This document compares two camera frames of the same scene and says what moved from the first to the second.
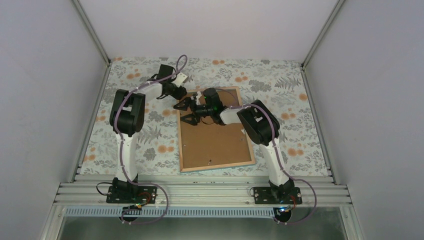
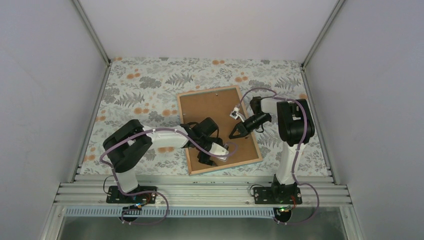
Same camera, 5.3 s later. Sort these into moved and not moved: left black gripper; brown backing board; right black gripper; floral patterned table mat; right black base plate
Moved: right black gripper; left black gripper; brown backing board
Not moved: floral patterned table mat; right black base plate
